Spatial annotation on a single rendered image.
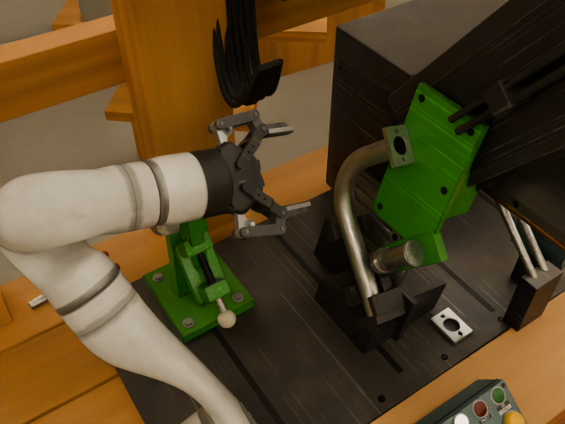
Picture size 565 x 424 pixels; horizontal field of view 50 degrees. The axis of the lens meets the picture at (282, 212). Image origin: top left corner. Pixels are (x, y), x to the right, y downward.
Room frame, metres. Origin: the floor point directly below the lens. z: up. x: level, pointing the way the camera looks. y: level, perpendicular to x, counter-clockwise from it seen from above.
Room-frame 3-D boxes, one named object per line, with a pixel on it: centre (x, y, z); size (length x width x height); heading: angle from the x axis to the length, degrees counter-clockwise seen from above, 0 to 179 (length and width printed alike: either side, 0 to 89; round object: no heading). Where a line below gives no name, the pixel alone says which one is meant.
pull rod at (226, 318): (0.56, 0.09, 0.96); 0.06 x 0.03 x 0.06; 34
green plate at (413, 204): (0.64, -0.22, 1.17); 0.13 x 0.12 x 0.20; 124
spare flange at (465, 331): (0.56, -0.27, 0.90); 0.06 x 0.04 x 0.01; 33
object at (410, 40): (0.91, -0.26, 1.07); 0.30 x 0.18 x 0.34; 124
